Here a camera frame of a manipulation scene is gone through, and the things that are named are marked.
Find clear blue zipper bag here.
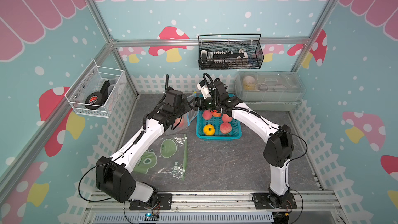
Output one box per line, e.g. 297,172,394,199
165,94,198,134

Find pink peach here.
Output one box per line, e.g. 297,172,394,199
221,114,233,122
219,122,232,134
202,110,213,121

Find yellow peach with leaf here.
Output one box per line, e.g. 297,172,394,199
203,124,215,136

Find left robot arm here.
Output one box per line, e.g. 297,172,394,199
95,87,191,208

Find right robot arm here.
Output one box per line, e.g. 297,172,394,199
193,79,294,209

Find clear bag green cartoon print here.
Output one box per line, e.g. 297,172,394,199
133,134,188,180

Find teal plastic perforated basket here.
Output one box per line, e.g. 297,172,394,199
196,111,242,141

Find clear plastic storage box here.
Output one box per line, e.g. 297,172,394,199
235,72,306,111

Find black tape roll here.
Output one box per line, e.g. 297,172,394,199
85,80,110,110

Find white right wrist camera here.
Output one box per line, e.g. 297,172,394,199
197,84,211,99

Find black wire mesh basket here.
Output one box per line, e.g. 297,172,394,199
198,34,264,70

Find clear acrylic wall bin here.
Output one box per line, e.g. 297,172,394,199
65,60,126,118

